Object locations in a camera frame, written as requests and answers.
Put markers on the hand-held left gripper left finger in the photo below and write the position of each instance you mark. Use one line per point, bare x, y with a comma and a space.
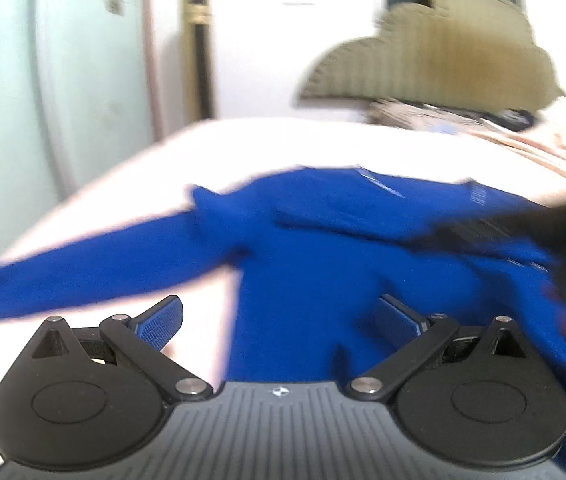
160, 322

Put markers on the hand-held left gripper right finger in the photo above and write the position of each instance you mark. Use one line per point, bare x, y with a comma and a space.
398, 321

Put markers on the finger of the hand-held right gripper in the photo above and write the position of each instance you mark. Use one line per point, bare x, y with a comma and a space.
463, 237

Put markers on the blue sweater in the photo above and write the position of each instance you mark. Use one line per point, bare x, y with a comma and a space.
313, 270

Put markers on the peach blanket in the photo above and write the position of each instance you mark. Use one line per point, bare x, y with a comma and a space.
553, 150

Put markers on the pink bed sheet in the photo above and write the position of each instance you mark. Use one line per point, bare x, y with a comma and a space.
113, 200

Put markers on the black cloth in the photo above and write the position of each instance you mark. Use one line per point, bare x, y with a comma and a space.
518, 118

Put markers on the brown patterned pillow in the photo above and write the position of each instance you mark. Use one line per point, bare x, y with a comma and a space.
413, 115

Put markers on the olive padded headboard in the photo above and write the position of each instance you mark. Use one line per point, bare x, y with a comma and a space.
443, 55

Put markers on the pale wardrobe door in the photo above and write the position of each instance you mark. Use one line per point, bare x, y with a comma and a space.
78, 70

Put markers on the gold tower fan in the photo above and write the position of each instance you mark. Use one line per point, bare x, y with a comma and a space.
197, 55

